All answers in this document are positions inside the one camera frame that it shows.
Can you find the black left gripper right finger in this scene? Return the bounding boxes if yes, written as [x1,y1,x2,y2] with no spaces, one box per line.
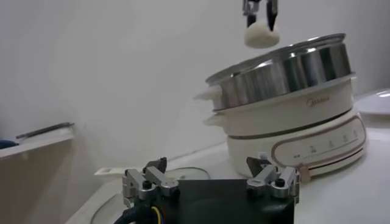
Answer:
[246,156,302,205]

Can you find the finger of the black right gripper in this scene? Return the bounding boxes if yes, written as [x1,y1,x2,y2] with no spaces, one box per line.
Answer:
[266,0,279,32]
[242,0,261,29]

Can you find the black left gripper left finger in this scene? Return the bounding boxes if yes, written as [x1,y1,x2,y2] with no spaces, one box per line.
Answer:
[121,156,181,208]

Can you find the white steamed baozi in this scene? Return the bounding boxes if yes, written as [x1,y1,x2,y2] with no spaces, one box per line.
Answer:
[243,19,281,49]

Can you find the blue computer mouse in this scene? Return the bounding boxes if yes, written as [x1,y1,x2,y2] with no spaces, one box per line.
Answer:
[0,139,20,150]

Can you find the stainless steel steamer basket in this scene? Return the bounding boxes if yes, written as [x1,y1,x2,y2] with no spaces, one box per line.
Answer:
[193,32,354,112]

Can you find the cream electric cooker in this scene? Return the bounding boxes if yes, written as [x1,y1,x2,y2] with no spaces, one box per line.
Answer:
[203,72,369,184]

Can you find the white side table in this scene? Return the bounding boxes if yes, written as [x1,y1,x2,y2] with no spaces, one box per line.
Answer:
[0,130,76,161]

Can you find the white round plate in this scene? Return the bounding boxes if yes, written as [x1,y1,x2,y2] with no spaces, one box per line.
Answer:
[354,88,390,116]

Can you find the glass lid with white handle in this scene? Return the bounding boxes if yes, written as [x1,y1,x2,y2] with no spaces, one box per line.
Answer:
[90,166,211,224]

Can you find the black sleeved wire bundle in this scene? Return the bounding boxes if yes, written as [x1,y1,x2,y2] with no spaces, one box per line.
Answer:
[114,202,167,224]

